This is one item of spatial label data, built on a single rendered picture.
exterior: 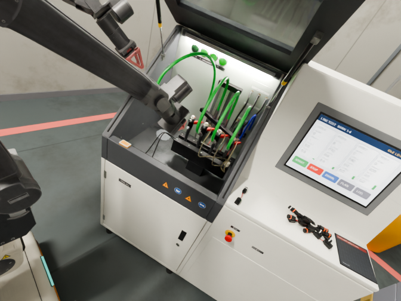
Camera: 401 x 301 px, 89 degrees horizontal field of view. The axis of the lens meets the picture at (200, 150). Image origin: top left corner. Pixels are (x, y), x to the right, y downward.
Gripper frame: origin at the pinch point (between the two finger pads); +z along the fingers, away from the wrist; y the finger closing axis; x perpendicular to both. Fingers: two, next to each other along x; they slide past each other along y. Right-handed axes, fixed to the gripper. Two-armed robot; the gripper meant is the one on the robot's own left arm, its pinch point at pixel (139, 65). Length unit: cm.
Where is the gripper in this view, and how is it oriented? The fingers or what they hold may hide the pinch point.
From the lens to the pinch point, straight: 93.5
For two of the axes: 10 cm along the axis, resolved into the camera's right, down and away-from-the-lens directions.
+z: 4.4, 5.4, 7.2
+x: -7.3, 6.8, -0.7
